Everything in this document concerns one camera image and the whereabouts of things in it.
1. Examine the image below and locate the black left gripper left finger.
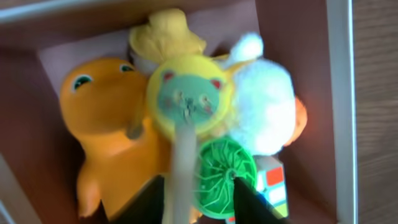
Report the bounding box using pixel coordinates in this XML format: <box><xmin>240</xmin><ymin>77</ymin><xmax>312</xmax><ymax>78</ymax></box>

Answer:
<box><xmin>79</xmin><ymin>174</ymin><xmax>165</xmax><ymax>224</ymax></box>

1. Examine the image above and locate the white plush duck toy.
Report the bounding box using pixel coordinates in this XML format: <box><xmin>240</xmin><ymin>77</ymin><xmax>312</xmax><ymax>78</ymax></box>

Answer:
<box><xmin>128</xmin><ymin>8</ymin><xmax>308</xmax><ymax>156</ymax></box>

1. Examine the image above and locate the colourful puzzle cube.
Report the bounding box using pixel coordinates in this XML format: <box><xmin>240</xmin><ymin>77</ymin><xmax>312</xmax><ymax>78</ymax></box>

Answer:
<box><xmin>254</xmin><ymin>156</ymin><xmax>289</xmax><ymax>219</ymax></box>

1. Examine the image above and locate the yellow wooden rattle drum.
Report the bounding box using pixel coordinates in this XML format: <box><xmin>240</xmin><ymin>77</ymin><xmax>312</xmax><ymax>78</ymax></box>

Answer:
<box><xmin>146</xmin><ymin>54</ymin><xmax>233</xmax><ymax>223</ymax></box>

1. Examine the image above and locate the green round disc toy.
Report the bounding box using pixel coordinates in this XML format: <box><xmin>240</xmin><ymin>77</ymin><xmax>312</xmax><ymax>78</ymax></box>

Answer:
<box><xmin>193</xmin><ymin>137</ymin><xmax>257</xmax><ymax>220</ymax></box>

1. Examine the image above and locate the orange dinosaur toy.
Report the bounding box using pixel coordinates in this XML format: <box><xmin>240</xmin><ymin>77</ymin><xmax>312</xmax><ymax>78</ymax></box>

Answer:
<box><xmin>59</xmin><ymin>57</ymin><xmax>172</xmax><ymax>215</ymax></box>

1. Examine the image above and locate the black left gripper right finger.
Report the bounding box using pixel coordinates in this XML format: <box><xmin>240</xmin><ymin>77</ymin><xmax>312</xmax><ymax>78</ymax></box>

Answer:
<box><xmin>233</xmin><ymin>177</ymin><xmax>288</xmax><ymax>224</ymax></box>

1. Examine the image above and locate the white cardboard box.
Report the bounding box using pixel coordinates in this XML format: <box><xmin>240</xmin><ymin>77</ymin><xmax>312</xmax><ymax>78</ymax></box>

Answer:
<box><xmin>1</xmin><ymin>0</ymin><xmax>358</xmax><ymax>223</ymax></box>

